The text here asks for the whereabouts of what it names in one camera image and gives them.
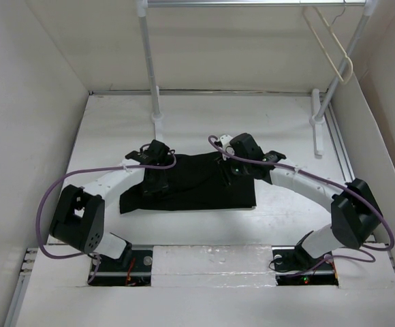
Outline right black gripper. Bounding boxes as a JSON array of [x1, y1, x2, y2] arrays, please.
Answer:
[[215, 149, 251, 187]]

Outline black trousers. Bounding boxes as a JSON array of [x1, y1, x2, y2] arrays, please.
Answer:
[[119, 152, 256, 215]]

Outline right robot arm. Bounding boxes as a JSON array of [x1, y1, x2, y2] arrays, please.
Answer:
[[208, 133, 383, 276]]

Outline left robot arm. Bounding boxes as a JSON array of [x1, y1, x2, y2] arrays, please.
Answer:
[[49, 140, 176, 270]]

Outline cream clothes hanger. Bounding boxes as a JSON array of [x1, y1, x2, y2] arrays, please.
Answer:
[[302, 0, 354, 84]]

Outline metal clothes rack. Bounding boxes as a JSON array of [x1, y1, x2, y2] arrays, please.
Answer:
[[136, 0, 378, 157]]

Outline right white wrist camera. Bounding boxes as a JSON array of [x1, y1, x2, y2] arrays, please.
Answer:
[[218, 134, 233, 151]]

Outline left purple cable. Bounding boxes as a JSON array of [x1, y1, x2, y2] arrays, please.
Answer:
[[37, 142, 178, 285]]

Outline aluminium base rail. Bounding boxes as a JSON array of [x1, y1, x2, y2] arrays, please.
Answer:
[[87, 243, 340, 287]]

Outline right aluminium side rail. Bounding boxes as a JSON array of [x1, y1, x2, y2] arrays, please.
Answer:
[[325, 107, 379, 249]]

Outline aluminium side rail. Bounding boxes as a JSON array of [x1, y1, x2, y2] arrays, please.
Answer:
[[325, 107, 379, 249], [3, 248, 38, 327]]

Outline left aluminium side rail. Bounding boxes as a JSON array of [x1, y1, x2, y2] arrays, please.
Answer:
[[3, 248, 38, 327]]

